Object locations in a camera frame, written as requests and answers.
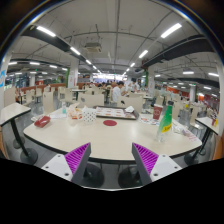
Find red flat packet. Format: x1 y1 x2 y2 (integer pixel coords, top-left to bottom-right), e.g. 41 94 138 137
33 115 52 128

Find clear plastic wrapper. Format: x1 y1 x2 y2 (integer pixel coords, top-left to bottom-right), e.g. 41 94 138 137
173 122 198 142

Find ceiling air conditioning unit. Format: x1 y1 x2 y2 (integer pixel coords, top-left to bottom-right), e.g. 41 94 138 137
83 41 103 54

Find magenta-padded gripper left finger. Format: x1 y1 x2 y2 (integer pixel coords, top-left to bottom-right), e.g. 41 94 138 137
41 142 92 186

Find person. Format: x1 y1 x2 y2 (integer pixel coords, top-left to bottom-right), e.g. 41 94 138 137
129 78 140 94
111 80 126 107

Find flat round red coaster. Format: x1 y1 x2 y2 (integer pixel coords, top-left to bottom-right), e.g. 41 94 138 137
102 119 118 127

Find dark food tray, printed liner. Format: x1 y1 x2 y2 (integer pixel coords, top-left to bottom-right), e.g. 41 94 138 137
93 105 140 121

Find white table, black pedestal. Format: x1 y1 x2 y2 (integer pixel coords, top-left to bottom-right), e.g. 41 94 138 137
0 102 39 166
184 116 220 166

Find beige canteen chairs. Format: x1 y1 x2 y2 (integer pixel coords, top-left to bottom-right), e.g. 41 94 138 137
4 83 214 122

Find printed paper leaflet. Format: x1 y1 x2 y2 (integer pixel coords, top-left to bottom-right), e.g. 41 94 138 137
139 113 160 126

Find white polka dot cup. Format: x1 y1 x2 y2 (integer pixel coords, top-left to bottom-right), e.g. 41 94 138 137
81 107 98 124

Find ceiling strip lights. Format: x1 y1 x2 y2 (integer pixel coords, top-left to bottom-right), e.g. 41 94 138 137
7 22 221 92

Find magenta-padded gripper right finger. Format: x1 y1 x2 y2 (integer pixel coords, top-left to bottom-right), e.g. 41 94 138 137
131 142 183 186

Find green drink bottle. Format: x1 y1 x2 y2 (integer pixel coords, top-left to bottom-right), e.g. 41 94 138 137
156 100 174 144

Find white card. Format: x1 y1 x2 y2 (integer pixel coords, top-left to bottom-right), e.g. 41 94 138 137
49 111 68 120

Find red paper cup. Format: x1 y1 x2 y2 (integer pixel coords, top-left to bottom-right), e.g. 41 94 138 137
152 103 164 121

